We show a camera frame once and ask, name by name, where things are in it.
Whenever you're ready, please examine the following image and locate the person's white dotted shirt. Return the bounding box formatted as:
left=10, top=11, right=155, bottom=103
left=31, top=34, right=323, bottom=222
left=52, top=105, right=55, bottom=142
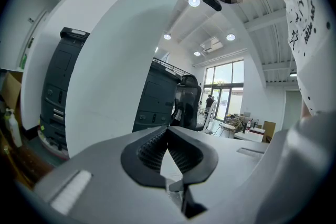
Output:
left=270, top=0, right=336, bottom=116

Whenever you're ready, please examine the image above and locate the open cardboard box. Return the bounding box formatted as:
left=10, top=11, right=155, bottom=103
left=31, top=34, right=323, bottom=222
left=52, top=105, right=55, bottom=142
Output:
left=0, top=72, right=23, bottom=111

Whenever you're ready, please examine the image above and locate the black mezzanine railing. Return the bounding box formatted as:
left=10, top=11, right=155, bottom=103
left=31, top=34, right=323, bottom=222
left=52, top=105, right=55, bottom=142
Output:
left=153, top=57, right=194, bottom=77

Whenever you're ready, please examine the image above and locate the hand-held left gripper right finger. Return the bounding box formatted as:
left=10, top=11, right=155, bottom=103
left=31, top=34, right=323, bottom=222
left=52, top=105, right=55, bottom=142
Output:
left=167, top=126, right=268, bottom=218

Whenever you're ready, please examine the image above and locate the black head-worn camera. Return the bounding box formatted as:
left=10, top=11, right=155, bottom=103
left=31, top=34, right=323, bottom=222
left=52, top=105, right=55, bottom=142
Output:
left=201, top=0, right=223, bottom=12

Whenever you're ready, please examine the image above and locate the person's left forearm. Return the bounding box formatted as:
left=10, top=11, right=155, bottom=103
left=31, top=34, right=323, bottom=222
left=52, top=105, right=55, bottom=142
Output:
left=300, top=101, right=316, bottom=121

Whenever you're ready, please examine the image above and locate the black wire frame chair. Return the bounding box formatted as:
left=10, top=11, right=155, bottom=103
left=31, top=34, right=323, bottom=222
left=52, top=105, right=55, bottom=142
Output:
left=219, top=115, right=246, bottom=137

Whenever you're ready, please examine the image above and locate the ceiling air conditioner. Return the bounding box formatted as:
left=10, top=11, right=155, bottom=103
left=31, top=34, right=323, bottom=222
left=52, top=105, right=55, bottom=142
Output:
left=201, top=36, right=224, bottom=55

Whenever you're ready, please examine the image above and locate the white plastic bottle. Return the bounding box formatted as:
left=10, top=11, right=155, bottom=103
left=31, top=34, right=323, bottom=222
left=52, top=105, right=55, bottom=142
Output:
left=5, top=109, right=24, bottom=148

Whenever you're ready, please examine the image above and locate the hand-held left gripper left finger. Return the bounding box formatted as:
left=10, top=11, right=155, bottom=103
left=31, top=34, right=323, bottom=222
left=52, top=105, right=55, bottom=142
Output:
left=34, top=125, right=183, bottom=224

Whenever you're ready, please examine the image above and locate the dark grey wheeled machine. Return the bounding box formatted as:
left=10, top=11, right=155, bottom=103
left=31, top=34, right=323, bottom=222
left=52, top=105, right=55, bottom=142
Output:
left=39, top=27, right=90, bottom=158
left=132, top=60, right=182, bottom=132

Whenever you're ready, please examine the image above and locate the black office chair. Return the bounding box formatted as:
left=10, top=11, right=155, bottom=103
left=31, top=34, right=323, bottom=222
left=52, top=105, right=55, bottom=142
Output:
left=172, top=74, right=203, bottom=131

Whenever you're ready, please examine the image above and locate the large glass window front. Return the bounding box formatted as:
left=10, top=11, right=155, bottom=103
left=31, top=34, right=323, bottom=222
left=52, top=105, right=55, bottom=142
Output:
left=201, top=60, right=245, bottom=121

